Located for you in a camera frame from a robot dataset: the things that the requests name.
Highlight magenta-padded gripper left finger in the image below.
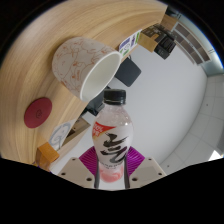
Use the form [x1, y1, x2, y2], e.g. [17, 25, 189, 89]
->
[57, 146, 101, 190]

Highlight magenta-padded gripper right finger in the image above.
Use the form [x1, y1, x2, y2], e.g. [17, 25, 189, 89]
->
[124, 146, 168, 190]

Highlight clear black-capped drink bottle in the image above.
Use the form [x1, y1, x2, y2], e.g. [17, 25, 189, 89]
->
[91, 88, 135, 185]

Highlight flat round red coaster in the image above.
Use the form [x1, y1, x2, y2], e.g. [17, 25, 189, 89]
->
[23, 96, 54, 130]

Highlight ceiling light panel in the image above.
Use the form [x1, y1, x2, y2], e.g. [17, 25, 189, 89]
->
[208, 150, 224, 162]

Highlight white orange-patterned mug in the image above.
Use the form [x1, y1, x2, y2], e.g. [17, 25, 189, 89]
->
[51, 36, 124, 103]

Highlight black desktop device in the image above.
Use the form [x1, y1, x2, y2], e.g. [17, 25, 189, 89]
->
[143, 23, 177, 61]

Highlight white green printed leaflet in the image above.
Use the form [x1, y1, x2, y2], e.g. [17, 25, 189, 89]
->
[118, 29, 143, 56]

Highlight wooden shelf unit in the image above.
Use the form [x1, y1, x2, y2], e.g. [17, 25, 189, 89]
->
[166, 13, 213, 66]

